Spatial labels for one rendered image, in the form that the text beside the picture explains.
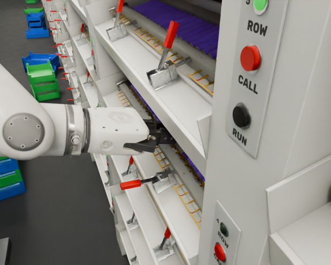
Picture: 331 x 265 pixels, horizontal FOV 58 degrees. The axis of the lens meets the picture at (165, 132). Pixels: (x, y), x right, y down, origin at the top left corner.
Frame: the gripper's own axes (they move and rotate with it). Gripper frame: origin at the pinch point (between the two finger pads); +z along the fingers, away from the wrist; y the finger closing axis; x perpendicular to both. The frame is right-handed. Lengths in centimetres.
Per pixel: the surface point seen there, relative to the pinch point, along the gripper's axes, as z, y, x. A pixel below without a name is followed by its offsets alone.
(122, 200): 9, 33, 47
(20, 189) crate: -24, 93, 89
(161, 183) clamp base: -2.3, -7.3, 6.2
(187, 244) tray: -2.2, -19.1, 8.2
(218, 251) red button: -6.9, -29.0, -2.9
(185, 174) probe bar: 1.2, -8.6, 3.5
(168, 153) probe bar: 0.9, -1.8, 3.7
